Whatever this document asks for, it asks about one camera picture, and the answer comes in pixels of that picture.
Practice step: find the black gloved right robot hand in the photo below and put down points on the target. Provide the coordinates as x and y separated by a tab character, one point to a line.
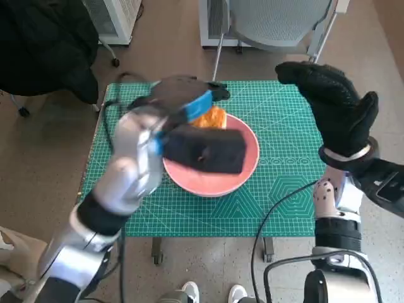
337	110

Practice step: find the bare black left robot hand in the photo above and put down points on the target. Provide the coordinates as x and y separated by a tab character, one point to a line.
180	93

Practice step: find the rectangular orange toy bread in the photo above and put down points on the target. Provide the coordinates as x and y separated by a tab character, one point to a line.
211	120

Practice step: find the pink bowl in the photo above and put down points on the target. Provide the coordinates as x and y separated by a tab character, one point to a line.
205	184

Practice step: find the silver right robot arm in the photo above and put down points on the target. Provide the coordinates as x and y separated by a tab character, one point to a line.
336	227

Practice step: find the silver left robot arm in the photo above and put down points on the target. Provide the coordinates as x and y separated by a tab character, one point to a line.
132	176

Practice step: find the white air purifier unit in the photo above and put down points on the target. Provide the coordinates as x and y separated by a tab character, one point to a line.
214	22

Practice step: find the white cabinet with grille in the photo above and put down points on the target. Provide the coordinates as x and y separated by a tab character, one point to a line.
126	12

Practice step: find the grey mesh chair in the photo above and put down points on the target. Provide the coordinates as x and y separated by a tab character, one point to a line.
271	22

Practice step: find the green cutting mat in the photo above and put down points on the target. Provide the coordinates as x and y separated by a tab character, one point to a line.
221	217

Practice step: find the black table leg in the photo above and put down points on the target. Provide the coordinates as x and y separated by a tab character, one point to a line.
268	249
157	251

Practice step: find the white shoe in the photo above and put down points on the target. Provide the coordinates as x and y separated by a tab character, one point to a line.
237	293
191	292

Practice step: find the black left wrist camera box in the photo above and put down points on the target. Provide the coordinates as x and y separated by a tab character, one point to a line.
208	151

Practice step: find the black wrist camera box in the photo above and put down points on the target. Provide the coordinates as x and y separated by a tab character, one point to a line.
208	151
385	186

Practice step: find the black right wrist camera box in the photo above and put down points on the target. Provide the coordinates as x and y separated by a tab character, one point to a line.
385	186

